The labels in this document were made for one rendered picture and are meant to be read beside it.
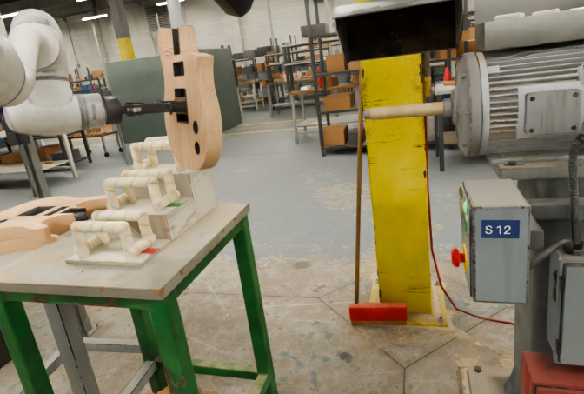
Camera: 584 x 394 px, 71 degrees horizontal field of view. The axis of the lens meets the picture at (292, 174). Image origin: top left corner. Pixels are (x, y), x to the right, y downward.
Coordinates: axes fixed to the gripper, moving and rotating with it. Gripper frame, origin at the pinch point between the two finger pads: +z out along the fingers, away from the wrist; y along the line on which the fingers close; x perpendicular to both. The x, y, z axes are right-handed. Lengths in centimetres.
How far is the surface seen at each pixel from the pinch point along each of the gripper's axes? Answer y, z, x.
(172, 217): -4.0, -4.2, -33.6
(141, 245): 2.2, -15.6, -38.1
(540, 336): 74, 62, -59
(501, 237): 79, 30, -23
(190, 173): -13.1, 6.0, -23.0
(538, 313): 74, 61, -53
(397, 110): 44, 42, -2
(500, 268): 79, 31, -29
